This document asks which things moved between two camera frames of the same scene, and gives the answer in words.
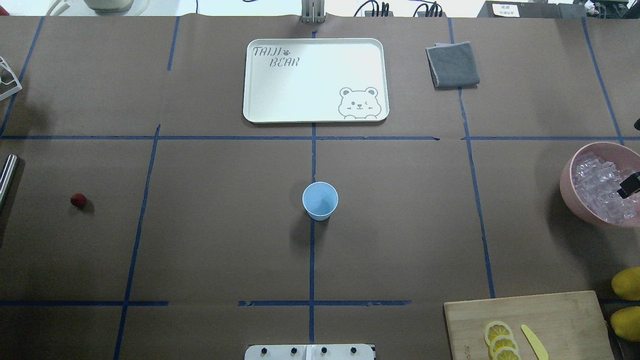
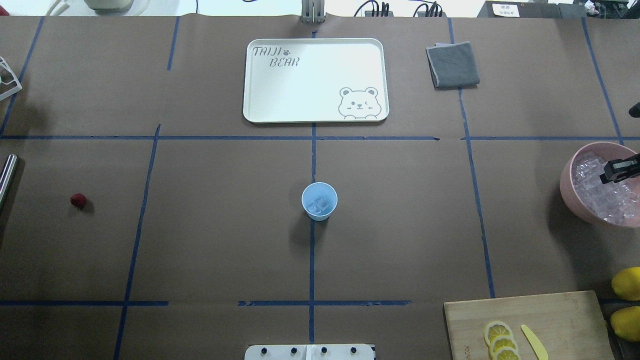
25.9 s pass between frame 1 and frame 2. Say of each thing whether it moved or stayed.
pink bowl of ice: stayed
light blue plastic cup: stayed
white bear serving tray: stayed
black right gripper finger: moved
